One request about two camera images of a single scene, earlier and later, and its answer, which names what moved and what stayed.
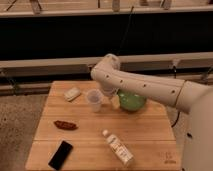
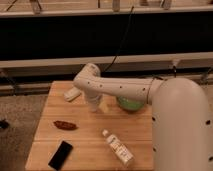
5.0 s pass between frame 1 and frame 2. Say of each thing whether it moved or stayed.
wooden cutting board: stayed
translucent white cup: stayed
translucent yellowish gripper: moved
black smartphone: stayed
